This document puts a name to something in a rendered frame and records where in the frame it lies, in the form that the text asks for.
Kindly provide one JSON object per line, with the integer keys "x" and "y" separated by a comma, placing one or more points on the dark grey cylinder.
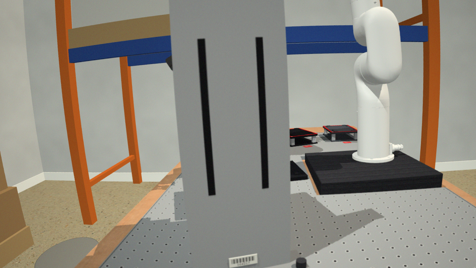
{"x": 300, "y": 262}

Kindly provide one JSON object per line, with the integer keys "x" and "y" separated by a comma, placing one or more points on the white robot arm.
{"x": 376, "y": 28}

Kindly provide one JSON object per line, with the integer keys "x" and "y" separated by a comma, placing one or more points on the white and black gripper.
{"x": 169, "y": 62}

